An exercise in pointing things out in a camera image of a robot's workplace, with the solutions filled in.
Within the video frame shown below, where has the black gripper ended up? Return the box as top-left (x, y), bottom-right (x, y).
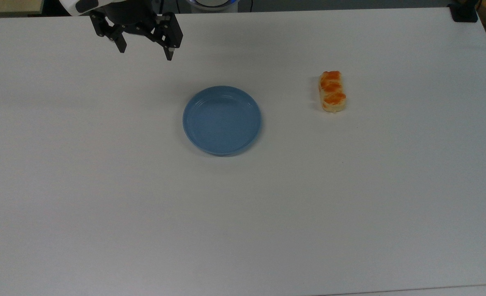
top-left (89, 0), bottom-right (184, 61)

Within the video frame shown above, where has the black clamp mount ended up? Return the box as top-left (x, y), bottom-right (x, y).
top-left (447, 2), bottom-right (479, 23)

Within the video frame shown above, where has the bread with orange glaze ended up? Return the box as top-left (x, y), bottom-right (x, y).
top-left (318, 71), bottom-right (347, 113)

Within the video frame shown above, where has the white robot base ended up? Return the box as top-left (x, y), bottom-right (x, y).
top-left (187, 0), bottom-right (240, 12)

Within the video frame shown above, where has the blue round plate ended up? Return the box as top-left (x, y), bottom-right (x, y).
top-left (182, 86), bottom-right (262, 156)

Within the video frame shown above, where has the wooden board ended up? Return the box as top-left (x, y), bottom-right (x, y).
top-left (0, 0), bottom-right (45, 17)

